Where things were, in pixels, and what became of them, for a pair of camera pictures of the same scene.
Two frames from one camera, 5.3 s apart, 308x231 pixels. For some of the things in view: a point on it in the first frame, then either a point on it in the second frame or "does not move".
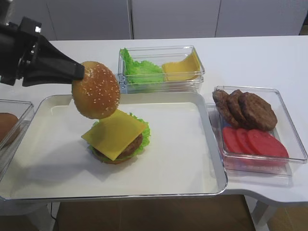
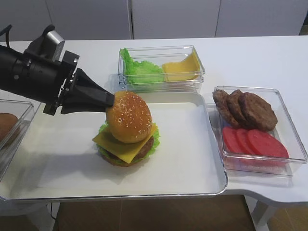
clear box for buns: (15, 116) does not move
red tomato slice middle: (243, 138) does not move
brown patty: (225, 107) does not move
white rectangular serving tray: (181, 159) does not move
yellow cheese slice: (114, 135) → (125, 151)
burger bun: (116, 161) → (121, 163)
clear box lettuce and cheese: (166, 69) does not move
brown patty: (257, 112) does not move
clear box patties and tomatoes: (254, 132) does not move
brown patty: (131, 149) → (145, 150)
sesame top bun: (96, 96) → (129, 120)
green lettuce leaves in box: (136, 72) does not move
